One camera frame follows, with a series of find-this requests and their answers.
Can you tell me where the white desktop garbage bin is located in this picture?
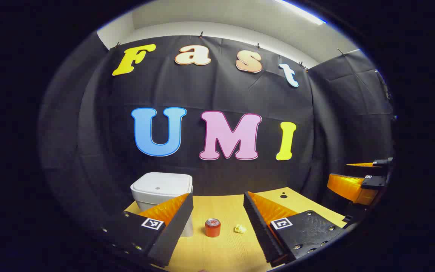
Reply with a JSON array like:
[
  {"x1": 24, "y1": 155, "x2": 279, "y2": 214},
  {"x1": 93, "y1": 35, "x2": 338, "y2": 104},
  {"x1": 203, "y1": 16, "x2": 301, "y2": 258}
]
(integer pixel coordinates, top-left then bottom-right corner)
[{"x1": 130, "y1": 172, "x2": 194, "y2": 238}]

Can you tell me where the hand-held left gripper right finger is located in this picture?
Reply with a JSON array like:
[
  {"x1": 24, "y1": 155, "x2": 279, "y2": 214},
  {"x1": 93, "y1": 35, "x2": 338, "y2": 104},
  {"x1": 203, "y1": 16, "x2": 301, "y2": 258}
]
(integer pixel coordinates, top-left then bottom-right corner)
[{"x1": 243, "y1": 191, "x2": 347, "y2": 267}]

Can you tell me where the red pop can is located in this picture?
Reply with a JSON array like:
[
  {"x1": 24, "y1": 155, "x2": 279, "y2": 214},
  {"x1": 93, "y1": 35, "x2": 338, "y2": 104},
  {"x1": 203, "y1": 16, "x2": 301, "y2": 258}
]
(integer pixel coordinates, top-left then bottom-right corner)
[{"x1": 205, "y1": 218, "x2": 221, "y2": 238}]

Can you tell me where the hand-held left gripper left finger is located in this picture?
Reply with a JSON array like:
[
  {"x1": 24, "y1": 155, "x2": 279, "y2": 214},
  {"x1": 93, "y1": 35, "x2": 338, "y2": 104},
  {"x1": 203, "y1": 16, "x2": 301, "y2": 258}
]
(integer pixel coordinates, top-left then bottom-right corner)
[{"x1": 99, "y1": 193, "x2": 194, "y2": 268}]

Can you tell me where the wooden desktop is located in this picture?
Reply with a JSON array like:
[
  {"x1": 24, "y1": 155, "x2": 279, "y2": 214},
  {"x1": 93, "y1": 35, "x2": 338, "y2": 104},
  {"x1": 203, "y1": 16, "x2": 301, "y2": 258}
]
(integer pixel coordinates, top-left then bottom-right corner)
[{"x1": 124, "y1": 187, "x2": 348, "y2": 272}]

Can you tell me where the black backdrop cloth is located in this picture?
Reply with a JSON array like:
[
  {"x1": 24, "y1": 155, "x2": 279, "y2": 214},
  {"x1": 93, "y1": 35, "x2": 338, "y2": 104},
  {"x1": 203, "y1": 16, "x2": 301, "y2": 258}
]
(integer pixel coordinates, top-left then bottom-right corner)
[{"x1": 38, "y1": 32, "x2": 395, "y2": 227}]

